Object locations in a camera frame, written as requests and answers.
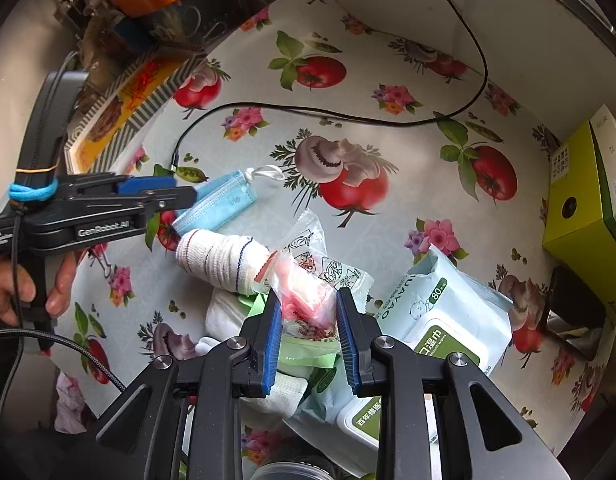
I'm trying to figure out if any white cloth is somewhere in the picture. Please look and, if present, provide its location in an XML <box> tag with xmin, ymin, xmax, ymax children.
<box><xmin>194</xmin><ymin>288</ymin><xmax>340</xmax><ymax>429</ymax></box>

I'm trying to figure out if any white striped sock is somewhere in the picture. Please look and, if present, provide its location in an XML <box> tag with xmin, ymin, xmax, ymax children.
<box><xmin>175</xmin><ymin>229</ymin><xmax>271</xmax><ymax>296</ymax></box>

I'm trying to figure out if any person's left hand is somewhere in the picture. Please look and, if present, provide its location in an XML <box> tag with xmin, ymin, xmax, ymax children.
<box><xmin>0</xmin><ymin>251</ymin><xmax>79</xmax><ymax>328</ymax></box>

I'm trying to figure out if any blue face mask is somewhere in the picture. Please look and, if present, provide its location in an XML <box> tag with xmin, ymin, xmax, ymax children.
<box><xmin>171</xmin><ymin>165</ymin><xmax>285</xmax><ymax>236</ymax></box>

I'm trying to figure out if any yellow striped picture book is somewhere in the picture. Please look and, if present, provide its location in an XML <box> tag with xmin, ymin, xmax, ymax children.
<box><xmin>64</xmin><ymin>48</ymin><xmax>206</xmax><ymax>174</ymax></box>

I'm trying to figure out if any wet wipes pack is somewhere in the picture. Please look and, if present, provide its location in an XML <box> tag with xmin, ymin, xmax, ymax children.
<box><xmin>286</xmin><ymin>248</ymin><xmax>513</xmax><ymax>477</ymax></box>

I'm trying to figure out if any round clear plastic container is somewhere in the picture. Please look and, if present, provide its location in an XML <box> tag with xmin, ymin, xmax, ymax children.
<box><xmin>250</xmin><ymin>462</ymin><xmax>334</xmax><ymax>480</ymax></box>

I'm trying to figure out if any floral fruit tablecloth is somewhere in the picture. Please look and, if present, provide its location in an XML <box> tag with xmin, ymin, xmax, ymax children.
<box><xmin>52</xmin><ymin>0</ymin><xmax>606</xmax><ymax>453</ymax></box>

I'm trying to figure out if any lime green cardboard box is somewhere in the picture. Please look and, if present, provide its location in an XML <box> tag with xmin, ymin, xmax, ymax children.
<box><xmin>543</xmin><ymin>105</ymin><xmax>616</xmax><ymax>320</ymax></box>

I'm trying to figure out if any blue hair tie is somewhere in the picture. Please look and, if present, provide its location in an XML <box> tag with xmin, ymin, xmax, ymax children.
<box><xmin>7</xmin><ymin>176</ymin><xmax>61</xmax><ymax>204</ymax></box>

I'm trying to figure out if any black charging cable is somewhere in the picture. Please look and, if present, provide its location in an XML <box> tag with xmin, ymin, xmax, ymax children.
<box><xmin>169</xmin><ymin>0</ymin><xmax>490</xmax><ymax>174</ymax></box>

